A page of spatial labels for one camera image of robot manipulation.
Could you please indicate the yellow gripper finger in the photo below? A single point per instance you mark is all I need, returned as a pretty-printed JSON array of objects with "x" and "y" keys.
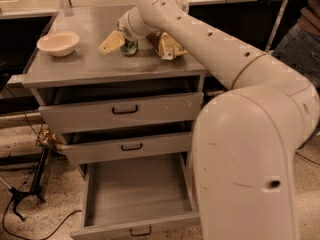
[{"x": 112, "y": 42}]

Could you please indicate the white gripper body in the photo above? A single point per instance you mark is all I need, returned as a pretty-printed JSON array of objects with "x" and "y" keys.
[{"x": 125, "y": 28}]

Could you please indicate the green soda can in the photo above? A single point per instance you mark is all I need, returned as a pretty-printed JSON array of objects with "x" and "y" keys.
[{"x": 129, "y": 48}]

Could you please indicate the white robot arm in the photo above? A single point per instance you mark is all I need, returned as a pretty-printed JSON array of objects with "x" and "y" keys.
[{"x": 244, "y": 140}]

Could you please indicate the grey drawer cabinet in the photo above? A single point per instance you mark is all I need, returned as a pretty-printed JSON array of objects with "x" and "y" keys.
[{"x": 86, "y": 75}]

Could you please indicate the grey top drawer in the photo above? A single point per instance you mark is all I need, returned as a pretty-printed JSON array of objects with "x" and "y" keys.
[{"x": 101, "y": 115}]

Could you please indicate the grey middle drawer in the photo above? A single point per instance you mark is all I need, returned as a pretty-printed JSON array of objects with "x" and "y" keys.
[{"x": 128, "y": 148}]

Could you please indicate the grey open bottom drawer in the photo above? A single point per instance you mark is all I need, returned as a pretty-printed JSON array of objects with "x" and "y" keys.
[{"x": 136, "y": 197}]

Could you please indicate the brown yellow chip bag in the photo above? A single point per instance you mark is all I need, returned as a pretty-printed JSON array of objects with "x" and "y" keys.
[{"x": 166, "y": 46}]

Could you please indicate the white ceramic bowl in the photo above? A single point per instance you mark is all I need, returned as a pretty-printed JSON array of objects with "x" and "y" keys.
[{"x": 59, "y": 44}]

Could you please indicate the black tripod stand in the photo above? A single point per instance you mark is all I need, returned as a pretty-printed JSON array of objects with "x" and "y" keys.
[{"x": 35, "y": 188}]

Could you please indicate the person in jeans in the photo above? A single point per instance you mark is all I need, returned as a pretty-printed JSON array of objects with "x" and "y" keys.
[{"x": 300, "y": 47}]

